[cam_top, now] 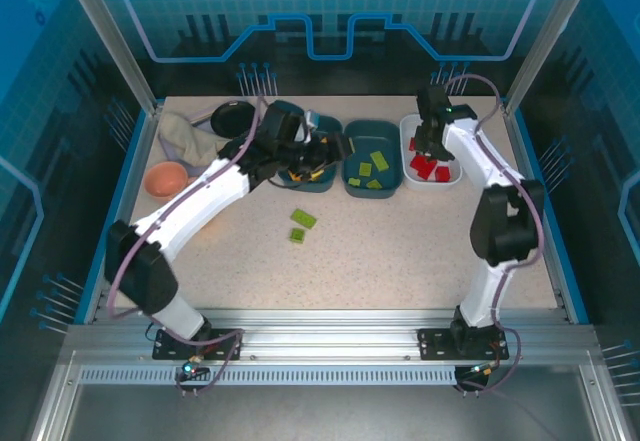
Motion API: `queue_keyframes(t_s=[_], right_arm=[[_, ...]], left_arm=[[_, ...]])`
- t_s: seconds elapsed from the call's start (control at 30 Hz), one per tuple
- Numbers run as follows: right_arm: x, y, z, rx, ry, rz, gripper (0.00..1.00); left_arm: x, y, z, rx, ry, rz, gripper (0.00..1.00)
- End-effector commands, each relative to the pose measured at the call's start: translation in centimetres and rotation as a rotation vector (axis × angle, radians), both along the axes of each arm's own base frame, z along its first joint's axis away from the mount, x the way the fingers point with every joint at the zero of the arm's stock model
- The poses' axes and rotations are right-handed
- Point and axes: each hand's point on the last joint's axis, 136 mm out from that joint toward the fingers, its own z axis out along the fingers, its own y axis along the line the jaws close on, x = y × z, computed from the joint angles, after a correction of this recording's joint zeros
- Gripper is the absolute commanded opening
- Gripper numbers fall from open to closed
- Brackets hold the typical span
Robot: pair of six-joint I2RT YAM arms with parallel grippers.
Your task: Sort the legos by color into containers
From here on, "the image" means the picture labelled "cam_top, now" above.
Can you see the red lego brick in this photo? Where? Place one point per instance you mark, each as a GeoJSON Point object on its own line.
{"type": "Point", "coordinates": [441, 173]}
{"type": "Point", "coordinates": [411, 144]}
{"type": "Point", "coordinates": [417, 162]}
{"type": "Point", "coordinates": [428, 172]}

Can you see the long green lego brick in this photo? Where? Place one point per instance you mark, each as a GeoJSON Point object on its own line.
{"type": "Point", "coordinates": [380, 161]}
{"type": "Point", "coordinates": [303, 218]}

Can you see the yellow lego brick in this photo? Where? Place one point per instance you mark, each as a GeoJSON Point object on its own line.
{"type": "Point", "coordinates": [298, 177]}

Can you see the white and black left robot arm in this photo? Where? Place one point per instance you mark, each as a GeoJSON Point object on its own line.
{"type": "Point", "coordinates": [200, 196]}

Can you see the teal plastic container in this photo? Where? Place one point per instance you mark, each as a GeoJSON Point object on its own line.
{"type": "Point", "coordinates": [370, 133]}
{"type": "Point", "coordinates": [330, 123]}

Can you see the white plastic container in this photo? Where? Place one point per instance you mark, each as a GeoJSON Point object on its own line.
{"type": "Point", "coordinates": [452, 173]}

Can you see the small black pan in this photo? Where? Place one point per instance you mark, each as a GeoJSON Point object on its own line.
{"type": "Point", "coordinates": [230, 118]}

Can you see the beige cloth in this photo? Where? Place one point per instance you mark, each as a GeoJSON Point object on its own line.
{"type": "Point", "coordinates": [185, 138]}

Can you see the lavender tray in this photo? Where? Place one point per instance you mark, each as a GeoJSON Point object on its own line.
{"type": "Point", "coordinates": [175, 157]}

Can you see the pink cup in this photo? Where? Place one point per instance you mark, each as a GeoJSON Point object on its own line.
{"type": "Point", "coordinates": [165, 179]}

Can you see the blue table edge strip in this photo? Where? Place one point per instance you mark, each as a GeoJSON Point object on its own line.
{"type": "Point", "coordinates": [114, 201]}

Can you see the aluminium frame post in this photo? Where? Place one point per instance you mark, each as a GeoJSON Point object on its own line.
{"type": "Point", "coordinates": [112, 36]}
{"type": "Point", "coordinates": [547, 36]}

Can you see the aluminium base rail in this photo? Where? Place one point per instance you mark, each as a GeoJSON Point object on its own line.
{"type": "Point", "coordinates": [325, 336]}

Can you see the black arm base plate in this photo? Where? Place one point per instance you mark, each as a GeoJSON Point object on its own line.
{"type": "Point", "coordinates": [165, 346]}
{"type": "Point", "coordinates": [432, 346]}

